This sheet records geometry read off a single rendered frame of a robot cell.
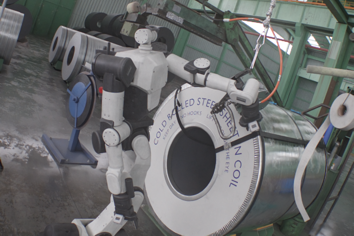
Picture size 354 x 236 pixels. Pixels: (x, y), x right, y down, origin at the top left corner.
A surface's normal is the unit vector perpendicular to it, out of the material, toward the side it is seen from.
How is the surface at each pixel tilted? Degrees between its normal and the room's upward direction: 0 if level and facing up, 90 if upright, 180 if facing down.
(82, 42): 49
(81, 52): 71
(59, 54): 116
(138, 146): 90
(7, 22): 56
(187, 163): 61
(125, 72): 81
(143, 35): 104
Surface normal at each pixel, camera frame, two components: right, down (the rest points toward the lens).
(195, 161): 0.63, -0.12
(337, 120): -0.92, -0.32
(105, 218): -0.52, -0.60
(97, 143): -0.82, 0.07
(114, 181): -0.36, 0.22
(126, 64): 0.93, 0.21
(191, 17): 0.54, 0.29
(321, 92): -0.77, -0.22
